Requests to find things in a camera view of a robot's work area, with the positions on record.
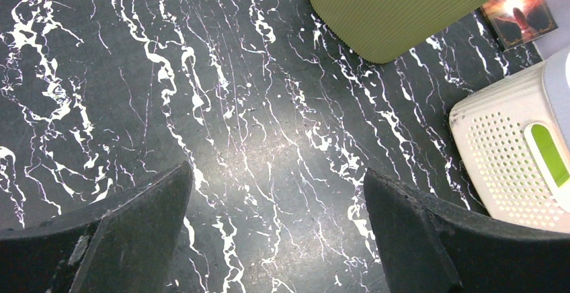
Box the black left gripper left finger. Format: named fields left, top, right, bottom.
left=1, top=162, right=193, bottom=292

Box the cream perforated plastic basket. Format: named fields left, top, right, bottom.
left=450, top=48, right=569, bottom=233

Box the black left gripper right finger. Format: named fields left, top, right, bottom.
left=364, top=169, right=569, bottom=292

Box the olive green slatted bin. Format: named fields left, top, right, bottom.
left=309, top=0, right=489, bottom=64

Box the picture card with flame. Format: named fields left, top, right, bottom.
left=481, top=0, right=558, bottom=50

